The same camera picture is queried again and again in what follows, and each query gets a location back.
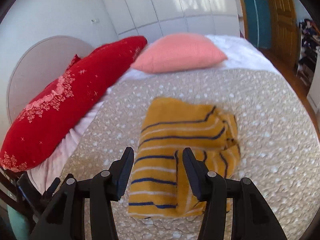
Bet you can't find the cluttered shoe rack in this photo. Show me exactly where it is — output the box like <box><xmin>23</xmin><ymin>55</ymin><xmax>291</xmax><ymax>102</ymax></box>
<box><xmin>297</xmin><ymin>18</ymin><xmax>319</xmax><ymax>88</ymax></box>

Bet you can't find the white wall socket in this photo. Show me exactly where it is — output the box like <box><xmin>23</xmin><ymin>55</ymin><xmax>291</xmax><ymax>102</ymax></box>
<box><xmin>91</xmin><ymin>18</ymin><xmax>100</xmax><ymax>24</ymax></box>

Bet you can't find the white glossy wardrobe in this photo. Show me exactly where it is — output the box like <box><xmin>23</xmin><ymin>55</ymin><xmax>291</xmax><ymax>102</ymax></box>
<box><xmin>103</xmin><ymin>0</ymin><xmax>240</xmax><ymax>43</ymax></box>

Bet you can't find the beige heart-patterned quilt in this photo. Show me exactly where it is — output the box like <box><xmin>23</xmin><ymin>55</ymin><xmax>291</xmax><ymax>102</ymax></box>
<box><xmin>61</xmin><ymin>69</ymin><xmax>319</xmax><ymax>239</ymax></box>

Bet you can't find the white rounded headboard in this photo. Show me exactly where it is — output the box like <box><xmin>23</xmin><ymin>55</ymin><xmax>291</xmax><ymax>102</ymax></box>
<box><xmin>7</xmin><ymin>36</ymin><xmax>94</xmax><ymax>124</ymax></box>

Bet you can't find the yellow striped knit sweater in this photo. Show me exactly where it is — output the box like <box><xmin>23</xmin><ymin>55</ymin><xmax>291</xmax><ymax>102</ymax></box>
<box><xmin>128</xmin><ymin>98</ymin><xmax>241</xmax><ymax>218</ymax></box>

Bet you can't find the red embroidered long pillow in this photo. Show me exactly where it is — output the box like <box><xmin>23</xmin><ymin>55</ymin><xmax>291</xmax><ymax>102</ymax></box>
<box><xmin>1</xmin><ymin>36</ymin><xmax>148</xmax><ymax>172</ymax></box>

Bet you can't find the pink knit cushion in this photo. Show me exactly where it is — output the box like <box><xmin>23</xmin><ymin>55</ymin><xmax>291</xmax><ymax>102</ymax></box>
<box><xmin>131</xmin><ymin>33</ymin><xmax>228</xmax><ymax>74</ymax></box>

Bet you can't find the teal curtain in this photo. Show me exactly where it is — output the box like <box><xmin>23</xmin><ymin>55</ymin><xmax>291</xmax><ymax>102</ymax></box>
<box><xmin>244</xmin><ymin>0</ymin><xmax>272</xmax><ymax>49</ymax></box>

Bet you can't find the brown wooden door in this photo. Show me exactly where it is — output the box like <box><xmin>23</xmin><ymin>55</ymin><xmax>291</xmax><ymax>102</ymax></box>
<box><xmin>268</xmin><ymin>0</ymin><xmax>298</xmax><ymax>70</ymax></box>

